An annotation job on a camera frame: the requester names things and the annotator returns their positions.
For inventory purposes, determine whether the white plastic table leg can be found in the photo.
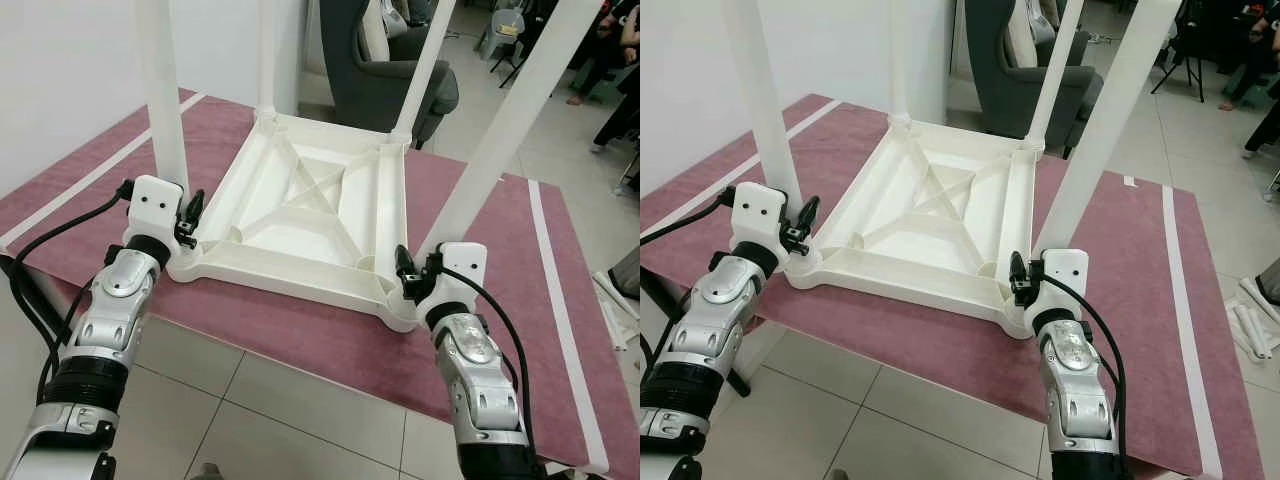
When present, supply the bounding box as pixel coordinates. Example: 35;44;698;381
255;0;281;119
885;0;913;123
1035;0;1183;256
130;0;193;216
1025;0;1086;153
415;0;606;266
390;0;459;146
720;0;806;216

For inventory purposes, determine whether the grey armchair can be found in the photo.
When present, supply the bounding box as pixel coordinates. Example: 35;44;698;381
318;0;461;149
965;0;1106;159

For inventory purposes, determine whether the white plastic table top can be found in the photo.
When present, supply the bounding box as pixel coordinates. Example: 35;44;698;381
165;108;426;334
785;113;1051;339

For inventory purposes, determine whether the person in black trousers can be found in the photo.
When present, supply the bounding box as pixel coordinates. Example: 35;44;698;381
565;0;641;151
1195;0;1280;161

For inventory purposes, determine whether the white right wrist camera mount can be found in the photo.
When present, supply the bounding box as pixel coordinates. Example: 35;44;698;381
1022;248;1091;336
415;242;489;326

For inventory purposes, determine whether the white tape strip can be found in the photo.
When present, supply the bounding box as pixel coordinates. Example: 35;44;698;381
526;180;611;475
640;98;843;241
1160;186;1225;480
0;92;209;251

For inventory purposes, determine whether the white plastic tube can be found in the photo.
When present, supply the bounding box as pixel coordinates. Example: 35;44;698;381
1232;300;1273;363
1240;275;1280;316
595;272;633;351

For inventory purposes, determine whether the pink table cloth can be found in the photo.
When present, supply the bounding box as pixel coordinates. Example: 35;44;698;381
0;90;641;471
640;95;1266;480

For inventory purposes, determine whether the cream cushion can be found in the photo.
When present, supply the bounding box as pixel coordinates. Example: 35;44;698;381
1005;0;1041;69
358;0;393;63

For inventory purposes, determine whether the black folding stand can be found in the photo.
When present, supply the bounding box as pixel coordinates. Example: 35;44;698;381
488;40;531;89
1150;20;1211;106

